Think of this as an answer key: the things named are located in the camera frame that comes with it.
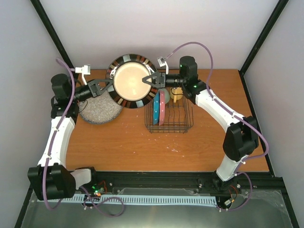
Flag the small electronics board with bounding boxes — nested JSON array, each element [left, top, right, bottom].
[[92, 180, 107, 197]]

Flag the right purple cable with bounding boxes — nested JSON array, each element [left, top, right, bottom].
[[163, 41, 270, 212]]

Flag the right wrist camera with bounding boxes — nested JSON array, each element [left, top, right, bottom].
[[157, 57, 169, 74]]

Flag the pink dotted plate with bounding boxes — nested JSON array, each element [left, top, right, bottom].
[[159, 90, 165, 125]]

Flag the grey speckled plate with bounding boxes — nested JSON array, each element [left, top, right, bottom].
[[79, 93, 122, 124]]

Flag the black mosaic rim plate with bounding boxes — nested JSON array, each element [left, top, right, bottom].
[[105, 54, 157, 109]]

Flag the light green bowl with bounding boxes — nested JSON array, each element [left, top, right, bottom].
[[164, 89, 171, 104]]

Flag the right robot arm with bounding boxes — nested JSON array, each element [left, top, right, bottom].
[[142, 56, 258, 191]]

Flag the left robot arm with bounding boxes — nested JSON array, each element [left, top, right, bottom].
[[28, 74, 113, 200]]

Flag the light blue cable duct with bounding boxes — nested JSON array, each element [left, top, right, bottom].
[[67, 194, 217, 207]]

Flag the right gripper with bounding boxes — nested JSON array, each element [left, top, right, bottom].
[[142, 72, 185, 89]]

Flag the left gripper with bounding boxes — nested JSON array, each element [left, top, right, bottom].
[[70, 79, 114, 102]]

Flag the black aluminium frame rail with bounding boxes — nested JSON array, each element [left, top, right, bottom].
[[30, 171, 285, 198]]

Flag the yellow mug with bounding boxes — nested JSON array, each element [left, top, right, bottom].
[[170, 87, 183, 103]]

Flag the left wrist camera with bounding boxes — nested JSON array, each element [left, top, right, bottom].
[[74, 65, 91, 85]]

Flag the black wire dish rack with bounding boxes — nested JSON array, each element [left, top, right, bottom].
[[144, 88, 194, 133]]

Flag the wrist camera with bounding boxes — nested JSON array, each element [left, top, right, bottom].
[[157, 57, 169, 74], [74, 65, 91, 85]]

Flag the teal dotted plate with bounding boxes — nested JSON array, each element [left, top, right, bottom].
[[153, 92, 160, 125]]

